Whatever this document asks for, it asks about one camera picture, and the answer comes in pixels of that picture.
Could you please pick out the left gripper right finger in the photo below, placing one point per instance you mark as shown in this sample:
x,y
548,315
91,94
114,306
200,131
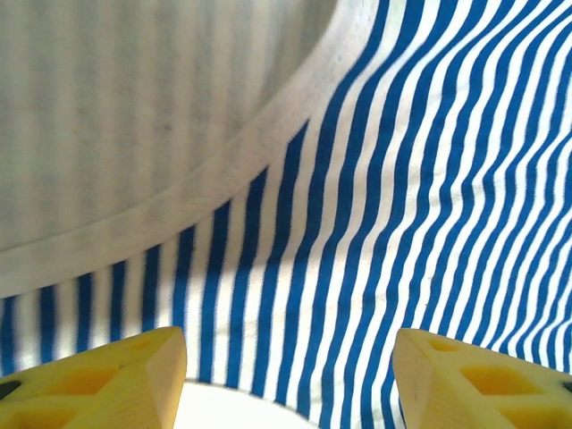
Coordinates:
x,y
482,389

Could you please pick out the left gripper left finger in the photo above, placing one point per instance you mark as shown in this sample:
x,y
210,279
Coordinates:
x,y
111,384

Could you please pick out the blue white striped tank top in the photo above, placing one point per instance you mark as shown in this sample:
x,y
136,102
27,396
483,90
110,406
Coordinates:
x,y
402,179

